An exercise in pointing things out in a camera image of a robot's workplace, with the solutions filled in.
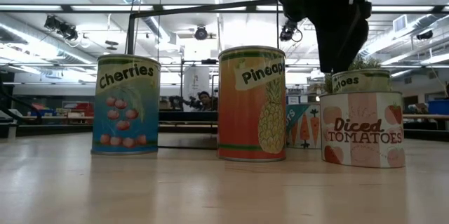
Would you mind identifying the black ceiling spotlights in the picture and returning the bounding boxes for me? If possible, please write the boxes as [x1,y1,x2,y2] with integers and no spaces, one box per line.
[43,15,80,41]

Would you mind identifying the tall tomatoes can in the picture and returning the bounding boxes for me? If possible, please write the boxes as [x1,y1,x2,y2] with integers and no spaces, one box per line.
[331,68,393,94]

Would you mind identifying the short diced tomatoes can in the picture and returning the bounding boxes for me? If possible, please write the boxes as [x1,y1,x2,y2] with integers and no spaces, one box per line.
[319,91,406,169]

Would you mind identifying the green plant in slatted pot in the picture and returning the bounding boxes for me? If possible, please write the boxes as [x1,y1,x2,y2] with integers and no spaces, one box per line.
[322,54,383,94]

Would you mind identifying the person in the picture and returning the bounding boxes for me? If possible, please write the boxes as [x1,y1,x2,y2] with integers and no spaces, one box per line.
[196,90,218,112]

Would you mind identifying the white pillar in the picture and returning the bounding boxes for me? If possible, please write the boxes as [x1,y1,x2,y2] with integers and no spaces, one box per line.
[182,65,211,112]

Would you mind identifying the pineapple can orange label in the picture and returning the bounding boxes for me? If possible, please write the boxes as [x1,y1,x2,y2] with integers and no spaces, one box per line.
[216,45,287,163]

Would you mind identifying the round black ceiling camera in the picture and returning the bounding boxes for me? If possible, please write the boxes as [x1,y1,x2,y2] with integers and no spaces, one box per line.
[194,25,209,41]

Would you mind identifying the blue bin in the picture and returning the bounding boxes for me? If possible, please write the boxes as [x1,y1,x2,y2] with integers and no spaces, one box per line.
[427,99,449,116]

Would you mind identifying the red crates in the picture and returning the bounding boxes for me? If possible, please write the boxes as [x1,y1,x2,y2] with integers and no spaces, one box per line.
[62,101,95,118]

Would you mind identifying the wooden shelf black metal frame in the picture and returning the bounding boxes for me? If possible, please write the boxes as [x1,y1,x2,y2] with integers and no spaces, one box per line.
[126,0,281,150]

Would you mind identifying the carrots can white teal label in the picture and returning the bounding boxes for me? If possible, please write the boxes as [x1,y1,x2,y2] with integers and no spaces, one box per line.
[286,103,322,150]

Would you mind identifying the black hanging camera with cable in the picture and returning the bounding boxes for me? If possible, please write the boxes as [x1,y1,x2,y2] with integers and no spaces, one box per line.
[279,19,303,43]

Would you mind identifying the cherries can blue label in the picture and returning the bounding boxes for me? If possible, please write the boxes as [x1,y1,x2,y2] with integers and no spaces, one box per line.
[90,53,162,156]

